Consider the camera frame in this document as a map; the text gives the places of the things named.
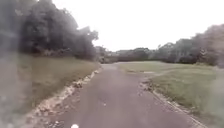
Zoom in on dry grass verge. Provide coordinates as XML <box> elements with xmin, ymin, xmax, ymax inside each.
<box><xmin>0</xmin><ymin>53</ymin><xmax>101</xmax><ymax>128</ymax></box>

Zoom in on wood of dark trees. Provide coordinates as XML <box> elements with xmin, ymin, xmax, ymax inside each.
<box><xmin>0</xmin><ymin>0</ymin><xmax>101</xmax><ymax>62</ymax></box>

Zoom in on green grass field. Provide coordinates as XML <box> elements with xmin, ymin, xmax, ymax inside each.
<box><xmin>115</xmin><ymin>60</ymin><xmax>224</xmax><ymax>128</ymax></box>

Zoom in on row of distant trees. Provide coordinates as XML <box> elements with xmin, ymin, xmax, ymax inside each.
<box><xmin>95</xmin><ymin>23</ymin><xmax>224</xmax><ymax>68</ymax></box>

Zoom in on pale stone kerb strip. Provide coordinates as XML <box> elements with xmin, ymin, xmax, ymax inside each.
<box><xmin>23</xmin><ymin>68</ymin><xmax>102</xmax><ymax>128</ymax></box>

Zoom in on grey asphalt path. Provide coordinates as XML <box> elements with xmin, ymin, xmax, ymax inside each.
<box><xmin>49</xmin><ymin>63</ymin><xmax>204</xmax><ymax>128</ymax></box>

